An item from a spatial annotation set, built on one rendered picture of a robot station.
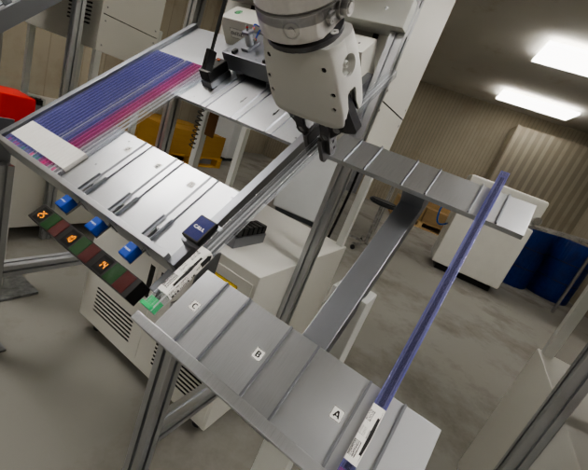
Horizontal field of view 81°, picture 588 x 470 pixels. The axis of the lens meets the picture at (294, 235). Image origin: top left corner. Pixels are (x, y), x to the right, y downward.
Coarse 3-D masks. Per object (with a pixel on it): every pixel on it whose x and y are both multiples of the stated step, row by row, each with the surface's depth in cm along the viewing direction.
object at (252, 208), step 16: (384, 80) 53; (368, 96) 51; (304, 160) 43; (288, 176) 42; (272, 192) 40; (256, 208) 39; (240, 224) 38; (208, 240) 36; (224, 240) 36; (160, 304) 32
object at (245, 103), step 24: (168, 48) 111; (192, 48) 110; (216, 48) 108; (192, 96) 93; (216, 96) 92; (240, 96) 91; (264, 96) 90; (240, 120) 85; (264, 120) 84; (288, 120) 83; (288, 144) 79
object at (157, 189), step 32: (96, 160) 80; (128, 160) 79; (160, 160) 78; (96, 192) 73; (128, 192) 71; (160, 192) 72; (192, 192) 71; (224, 192) 70; (128, 224) 67; (160, 224) 67
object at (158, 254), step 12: (12, 144) 82; (24, 156) 79; (36, 168) 79; (48, 168) 76; (48, 180) 82; (60, 180) 73; (72, 192) 72; (84, 204) 73; (96, 204) 68; (108, 216) 66; (120, 228) 66; (132, 228) 64; (132, 240) 67; (144, 240) 62; (144, 252) 69; (156, 252) 60; (168, 264) 61
